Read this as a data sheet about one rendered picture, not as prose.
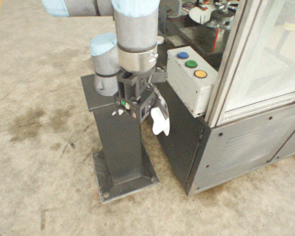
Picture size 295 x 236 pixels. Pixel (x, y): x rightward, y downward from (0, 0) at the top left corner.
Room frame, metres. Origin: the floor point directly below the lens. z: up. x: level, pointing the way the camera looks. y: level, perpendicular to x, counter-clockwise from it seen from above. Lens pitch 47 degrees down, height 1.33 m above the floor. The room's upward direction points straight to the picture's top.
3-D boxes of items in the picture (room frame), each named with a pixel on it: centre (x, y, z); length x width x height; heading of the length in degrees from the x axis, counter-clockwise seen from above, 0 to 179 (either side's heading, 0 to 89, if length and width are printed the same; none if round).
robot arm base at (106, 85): (0.77, 0.17, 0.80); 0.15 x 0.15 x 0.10
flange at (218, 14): (1.08, -0.38, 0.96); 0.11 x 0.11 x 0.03
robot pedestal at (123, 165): (0.77, 0.17, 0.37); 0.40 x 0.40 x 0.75; 20
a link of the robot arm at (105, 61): (0.77, 0.16, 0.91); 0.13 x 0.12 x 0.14; 92
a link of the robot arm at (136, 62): (0.36, 0.02, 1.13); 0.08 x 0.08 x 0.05
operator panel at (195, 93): (0.71, -0.19, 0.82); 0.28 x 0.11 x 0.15; 20
